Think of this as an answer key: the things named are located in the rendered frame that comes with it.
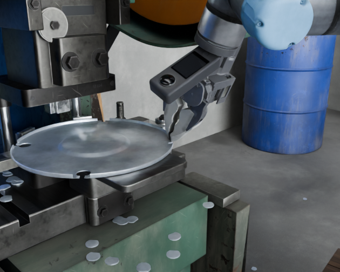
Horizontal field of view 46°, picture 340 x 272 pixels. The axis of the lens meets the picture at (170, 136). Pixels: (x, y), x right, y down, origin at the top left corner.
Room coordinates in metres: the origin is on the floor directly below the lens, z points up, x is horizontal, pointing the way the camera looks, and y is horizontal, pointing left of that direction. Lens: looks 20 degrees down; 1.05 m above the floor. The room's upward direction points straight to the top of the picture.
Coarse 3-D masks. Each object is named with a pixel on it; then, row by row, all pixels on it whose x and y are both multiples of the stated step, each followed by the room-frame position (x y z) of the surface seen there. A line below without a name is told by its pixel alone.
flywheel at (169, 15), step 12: (144, 0) 1.09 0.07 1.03; (156, 0) 1.06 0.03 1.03; (168, 0) 1.03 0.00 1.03; (180, 0) 1.00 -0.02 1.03; (192, 0) 0.97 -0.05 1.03; (204, 0) 0.95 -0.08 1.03; (144, 12) 1.09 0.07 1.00; (156, 12) 1.06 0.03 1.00; (168, 12) 1.03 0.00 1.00; (180, 12) 1.00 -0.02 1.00; (192, 12) 0.97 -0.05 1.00; (168, 24) 1.03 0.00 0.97; (180, 24) 1.00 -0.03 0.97; (192, 24) 1.04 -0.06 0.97
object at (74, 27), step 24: (48, 0) 0.70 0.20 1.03; (72, 0) 0.73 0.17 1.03; (96, 0) 0.76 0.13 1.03; (48, 24) 0.68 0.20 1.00; (72, 24) 0.73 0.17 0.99; (96, 24) 0.76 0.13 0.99; (24, 48) 0.70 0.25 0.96; (48, 48) 0.69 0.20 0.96; (72, 48) 0.69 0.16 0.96; (96, 48) 0.72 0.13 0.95; (24, 72) 0.71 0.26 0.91; (48, 72) 0.69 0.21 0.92; (72, 72) 0.69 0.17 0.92; (96, 72) 0.72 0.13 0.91
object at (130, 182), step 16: (160, 160) 0.62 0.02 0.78; (176, 160) 0.62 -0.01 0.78; (80, 176) 0.65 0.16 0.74; (112, 176) 0.56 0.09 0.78; (128, 176) 0.56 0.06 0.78; (144, 176) 0.56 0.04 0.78; (160, 176) 0.58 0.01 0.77; (80, 192) 0.65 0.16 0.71; (96, 192) 0.63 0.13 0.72; (112, 192) 0.66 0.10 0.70; (128, 192) 0.53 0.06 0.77; (96, 208) 0.63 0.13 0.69; (112, 208) 0.65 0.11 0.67; (128, 208) 0.68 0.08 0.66; (96, 224) 0.63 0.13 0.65
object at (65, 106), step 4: (64, 100) 0.77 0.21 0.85; (68, 100) 0.78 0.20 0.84; (48, 104) 0.76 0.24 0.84; (52, 104) 0.76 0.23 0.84; (56, 104) 0.76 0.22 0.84; (60, 104) 0.76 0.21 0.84; (64, 104) 0.77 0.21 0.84; (68, 104) 0.78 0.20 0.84; (48, 108) 0.76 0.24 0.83; (52, 108) 0.76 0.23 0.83; (56, 108) 0.76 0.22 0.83; (60, 108) 0.76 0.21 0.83; (64, 108) 0.77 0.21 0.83; (68, 108) 0.78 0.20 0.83; (48, 112) 0.76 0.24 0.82; (52, 112) 0.76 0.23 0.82; (56, 112) 0.76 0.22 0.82; (60, 112) 0.76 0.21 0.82
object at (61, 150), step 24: (72, 120) 0.82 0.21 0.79; (96, 120) 0.84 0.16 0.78; (120, 120) 0.84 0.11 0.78; (48, 144) 0.70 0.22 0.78; (72, 144) 0.68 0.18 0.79; (96, 144) 0.68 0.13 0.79; (120, 144) 0.68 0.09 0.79; (144, 144) 0.70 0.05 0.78; (168, 144) 0.70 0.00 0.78; (24, 168) 0.58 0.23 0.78; (48, 168) 0.59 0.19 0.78; (72, 168) 0.59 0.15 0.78; (96, 168) 0.59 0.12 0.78; (120, 168) 0.59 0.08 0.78
